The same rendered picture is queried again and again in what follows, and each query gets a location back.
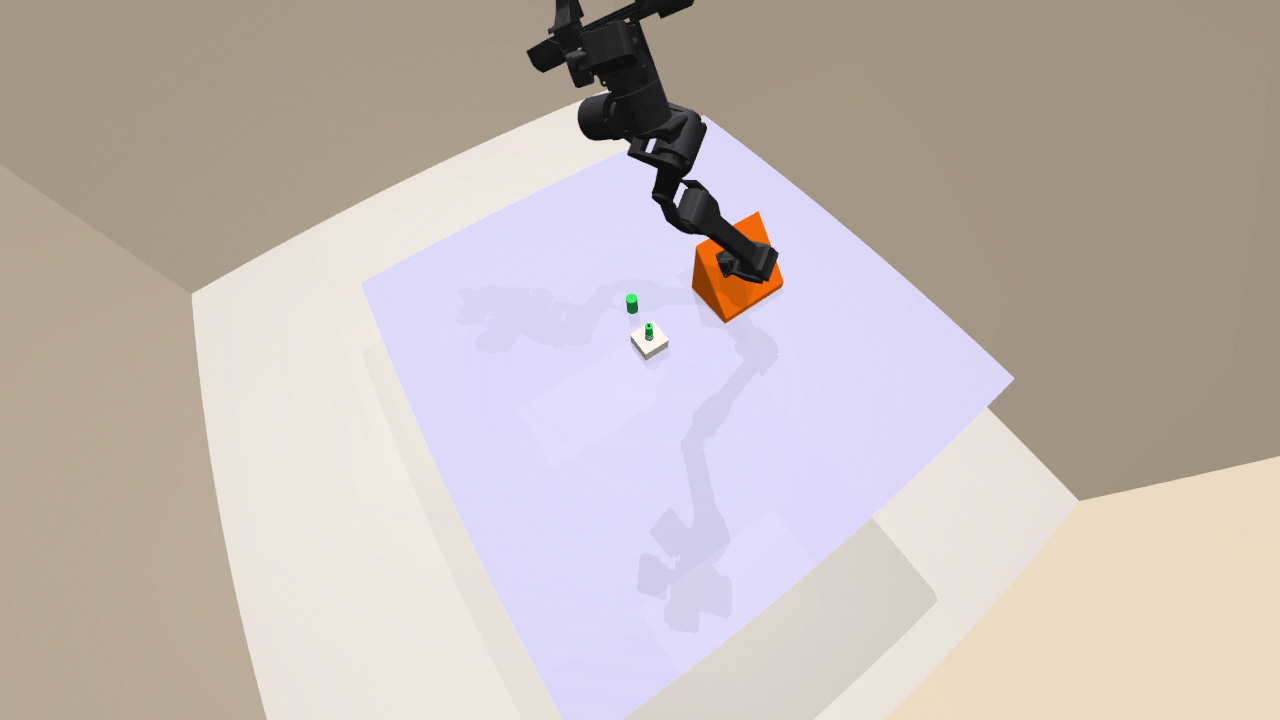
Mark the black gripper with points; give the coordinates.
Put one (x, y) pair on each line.
(567, 27)

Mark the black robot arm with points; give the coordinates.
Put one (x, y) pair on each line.
(644, 115)

